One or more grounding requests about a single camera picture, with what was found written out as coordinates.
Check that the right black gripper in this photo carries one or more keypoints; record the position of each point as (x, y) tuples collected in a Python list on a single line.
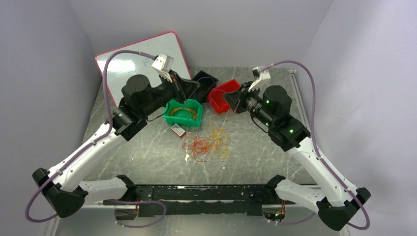
[(236, 101)]

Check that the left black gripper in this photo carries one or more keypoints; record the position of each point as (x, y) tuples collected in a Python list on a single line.
[(180, 87)]

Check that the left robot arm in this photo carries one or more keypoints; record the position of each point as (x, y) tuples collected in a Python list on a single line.
[(63, 185)]

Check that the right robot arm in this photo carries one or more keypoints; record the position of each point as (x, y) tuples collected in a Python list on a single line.
[(337, 200)]

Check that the red plastic bin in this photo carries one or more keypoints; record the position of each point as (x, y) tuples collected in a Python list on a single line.
[(215, 96)]

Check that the black plastic bin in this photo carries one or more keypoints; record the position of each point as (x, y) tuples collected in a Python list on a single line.
[(207, 82)]

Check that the green plastic bin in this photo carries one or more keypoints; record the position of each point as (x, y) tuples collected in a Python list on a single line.
[(188, 113)]

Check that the small red white box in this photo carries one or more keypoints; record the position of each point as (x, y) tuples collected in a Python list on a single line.
[(178, 130)]

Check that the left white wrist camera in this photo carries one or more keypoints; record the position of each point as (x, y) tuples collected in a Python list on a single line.
[(162, 64)]

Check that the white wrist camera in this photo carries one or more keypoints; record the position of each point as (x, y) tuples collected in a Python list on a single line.
[(162, 64), (262, 76)]

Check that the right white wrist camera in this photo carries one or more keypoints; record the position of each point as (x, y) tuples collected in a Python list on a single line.
[(262, 76)]

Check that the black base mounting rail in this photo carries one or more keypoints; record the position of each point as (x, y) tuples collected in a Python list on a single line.
[(249, 199)]

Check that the aluminium frame rail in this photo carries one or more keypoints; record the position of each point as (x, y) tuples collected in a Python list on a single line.
[(123, 191)]

